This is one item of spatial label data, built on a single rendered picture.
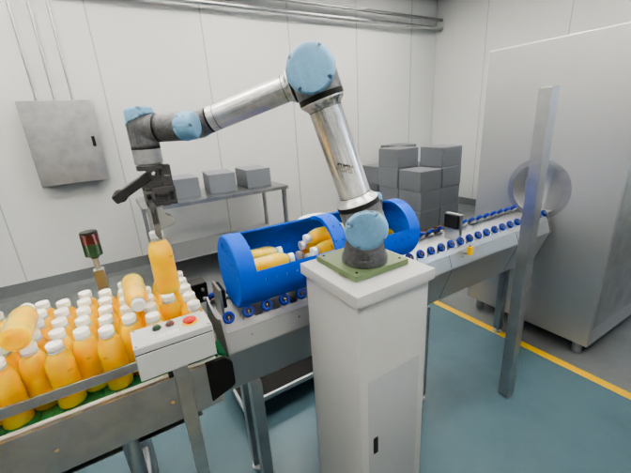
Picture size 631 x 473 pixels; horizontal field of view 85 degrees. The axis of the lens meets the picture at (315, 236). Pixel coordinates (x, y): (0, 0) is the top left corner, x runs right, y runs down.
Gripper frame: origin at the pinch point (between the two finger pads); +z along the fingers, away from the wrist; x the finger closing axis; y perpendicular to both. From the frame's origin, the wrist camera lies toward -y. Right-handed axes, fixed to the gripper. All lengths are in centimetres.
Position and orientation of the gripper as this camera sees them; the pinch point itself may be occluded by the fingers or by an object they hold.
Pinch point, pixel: (156, 233)
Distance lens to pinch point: 113.3
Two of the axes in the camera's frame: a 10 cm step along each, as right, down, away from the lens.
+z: 0.6, 9.5, 3.2
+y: 8.6, -2.2, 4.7
